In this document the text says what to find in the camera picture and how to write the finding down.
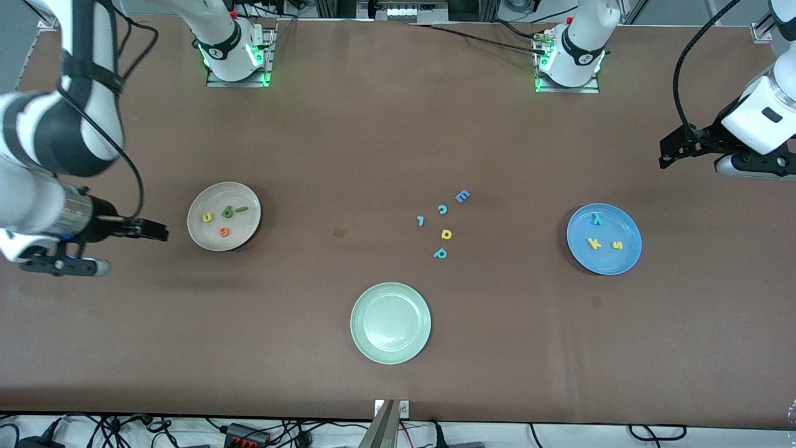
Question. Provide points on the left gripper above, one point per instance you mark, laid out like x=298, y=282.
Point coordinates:
x=708, y=136

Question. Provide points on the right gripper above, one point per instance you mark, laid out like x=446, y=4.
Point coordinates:
x=102, y=226

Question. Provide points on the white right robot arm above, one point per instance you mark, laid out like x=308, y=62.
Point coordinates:
x=221, y=31

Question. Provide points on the beige round plate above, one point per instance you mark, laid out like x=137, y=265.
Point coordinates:
x=242, y=233

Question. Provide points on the brown table mat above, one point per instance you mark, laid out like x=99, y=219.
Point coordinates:
x=124, y=342

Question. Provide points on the blue round plate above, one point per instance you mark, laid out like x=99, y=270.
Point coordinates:
x=606, y=261

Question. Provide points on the black red power strip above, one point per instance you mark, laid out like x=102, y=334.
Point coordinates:
x=245, y=435

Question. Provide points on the blue foam letter E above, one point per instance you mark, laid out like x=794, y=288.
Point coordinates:
x=462, y=196

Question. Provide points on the black power adapter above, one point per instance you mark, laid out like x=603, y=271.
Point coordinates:
x=37, y=443

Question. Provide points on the pale green round plate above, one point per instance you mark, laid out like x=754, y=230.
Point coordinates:
x=390, y=323

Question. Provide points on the aluminium profile bar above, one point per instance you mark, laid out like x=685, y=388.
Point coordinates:
x=380, y=432

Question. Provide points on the grey equipment box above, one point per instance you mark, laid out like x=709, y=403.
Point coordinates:
x=401, y=12

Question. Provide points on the black plug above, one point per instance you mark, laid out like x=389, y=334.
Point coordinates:
x=437, y=435

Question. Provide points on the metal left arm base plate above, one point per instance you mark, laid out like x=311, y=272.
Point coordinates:
x=569, y=89

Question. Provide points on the aluminium frame post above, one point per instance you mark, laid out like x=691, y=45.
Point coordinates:
x=762, y=31
x=46, y=18

